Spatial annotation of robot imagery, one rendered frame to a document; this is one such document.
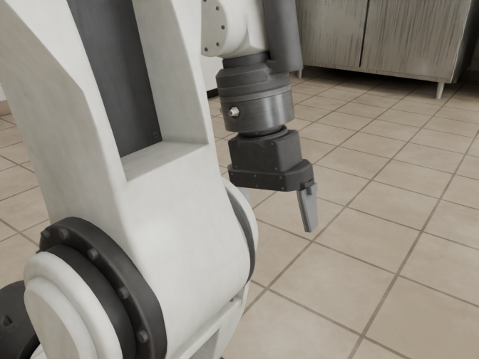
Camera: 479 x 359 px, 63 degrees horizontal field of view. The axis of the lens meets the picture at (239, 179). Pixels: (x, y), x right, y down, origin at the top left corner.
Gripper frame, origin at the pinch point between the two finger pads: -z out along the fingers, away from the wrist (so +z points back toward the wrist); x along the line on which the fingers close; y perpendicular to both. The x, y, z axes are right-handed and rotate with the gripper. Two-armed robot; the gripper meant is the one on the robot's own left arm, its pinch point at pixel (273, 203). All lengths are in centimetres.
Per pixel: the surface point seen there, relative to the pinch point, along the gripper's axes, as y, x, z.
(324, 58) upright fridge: 282, -142, 1
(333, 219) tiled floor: 87, -40, -48
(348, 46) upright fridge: 283, -119, 7
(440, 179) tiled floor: 150, -18, -54
